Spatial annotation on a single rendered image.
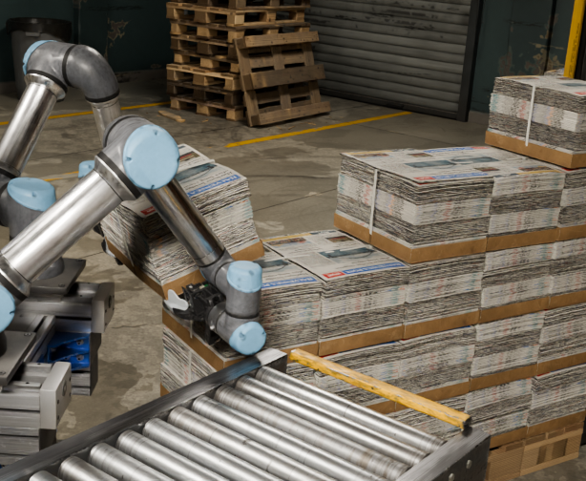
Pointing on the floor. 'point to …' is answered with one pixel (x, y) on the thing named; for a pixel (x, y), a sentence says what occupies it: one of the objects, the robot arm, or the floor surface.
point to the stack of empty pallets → (222, 52)
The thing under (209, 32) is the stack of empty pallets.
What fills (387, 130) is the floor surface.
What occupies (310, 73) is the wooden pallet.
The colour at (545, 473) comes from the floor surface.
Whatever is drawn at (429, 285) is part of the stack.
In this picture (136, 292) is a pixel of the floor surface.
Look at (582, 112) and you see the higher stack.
